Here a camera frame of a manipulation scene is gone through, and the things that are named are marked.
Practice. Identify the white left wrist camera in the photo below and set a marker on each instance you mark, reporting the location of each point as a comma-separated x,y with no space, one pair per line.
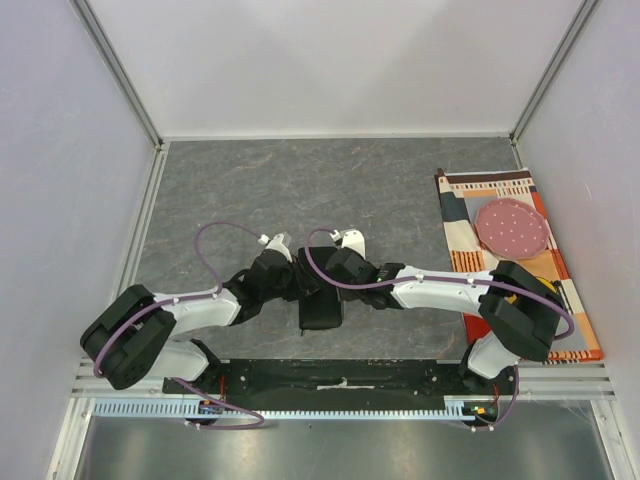
279,243

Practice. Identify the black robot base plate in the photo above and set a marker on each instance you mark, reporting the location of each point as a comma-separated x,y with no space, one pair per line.
245,377

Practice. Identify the aluminium frame post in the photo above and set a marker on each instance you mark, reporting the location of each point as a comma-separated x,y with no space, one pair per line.
578,23
99,37

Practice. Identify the aluminium frame post right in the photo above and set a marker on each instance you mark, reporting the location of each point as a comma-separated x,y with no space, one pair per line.
578,23

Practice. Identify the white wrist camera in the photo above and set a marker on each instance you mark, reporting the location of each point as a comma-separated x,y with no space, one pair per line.
351,239
279,243

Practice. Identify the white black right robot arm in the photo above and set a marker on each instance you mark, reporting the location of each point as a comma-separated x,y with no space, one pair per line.
522,312

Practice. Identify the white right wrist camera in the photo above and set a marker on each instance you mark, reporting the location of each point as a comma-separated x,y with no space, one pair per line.
351,239

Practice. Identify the yellow plastic bowl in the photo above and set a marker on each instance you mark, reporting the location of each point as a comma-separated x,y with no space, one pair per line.
543,281

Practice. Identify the colourful patterned cloth mat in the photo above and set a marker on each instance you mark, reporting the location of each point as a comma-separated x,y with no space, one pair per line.
460,197

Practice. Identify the pink dotted plate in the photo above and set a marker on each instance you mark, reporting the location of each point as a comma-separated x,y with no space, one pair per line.
511,229

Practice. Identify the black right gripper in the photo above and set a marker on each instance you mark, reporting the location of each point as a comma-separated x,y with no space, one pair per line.
377,297

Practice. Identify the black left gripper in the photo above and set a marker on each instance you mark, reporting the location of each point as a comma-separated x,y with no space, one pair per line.
304,283

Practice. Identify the black zip tool case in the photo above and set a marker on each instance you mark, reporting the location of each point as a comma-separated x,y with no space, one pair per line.
319,303

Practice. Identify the light blue cable duct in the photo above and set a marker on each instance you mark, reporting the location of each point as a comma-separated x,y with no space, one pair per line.
194,408

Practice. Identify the aluminium frame post left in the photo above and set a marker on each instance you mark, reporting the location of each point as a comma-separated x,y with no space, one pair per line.
99,37

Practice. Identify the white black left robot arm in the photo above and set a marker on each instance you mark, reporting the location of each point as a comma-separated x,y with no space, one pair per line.
145,334

